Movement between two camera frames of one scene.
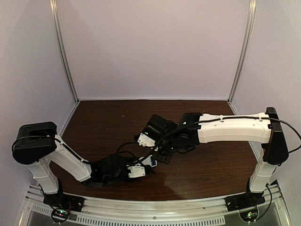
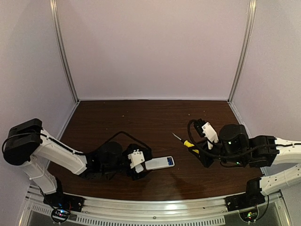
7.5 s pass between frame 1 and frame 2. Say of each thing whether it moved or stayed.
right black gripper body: moved
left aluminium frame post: stayed
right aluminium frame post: stayed
